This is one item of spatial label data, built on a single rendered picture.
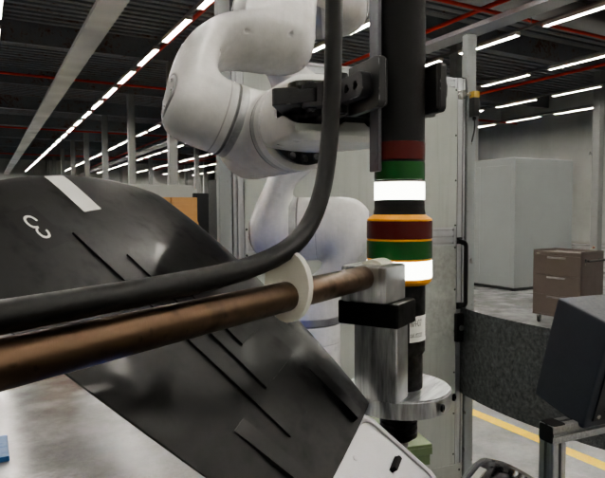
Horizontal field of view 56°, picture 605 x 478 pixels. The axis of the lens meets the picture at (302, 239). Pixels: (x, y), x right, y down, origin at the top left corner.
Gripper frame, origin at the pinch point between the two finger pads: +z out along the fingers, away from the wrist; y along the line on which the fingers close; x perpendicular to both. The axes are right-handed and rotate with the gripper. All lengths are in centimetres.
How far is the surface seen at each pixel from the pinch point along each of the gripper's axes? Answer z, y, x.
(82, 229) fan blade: 0.0, 19.7, -8.9
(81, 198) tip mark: -2.8, 19.6, -7.2
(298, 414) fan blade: 5.0, 9.4, -18.8
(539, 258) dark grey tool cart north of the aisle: -489, -515, -66
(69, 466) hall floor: -301, 19, -147
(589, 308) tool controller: -34, -59, -24
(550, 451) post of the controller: -35, -52, -47
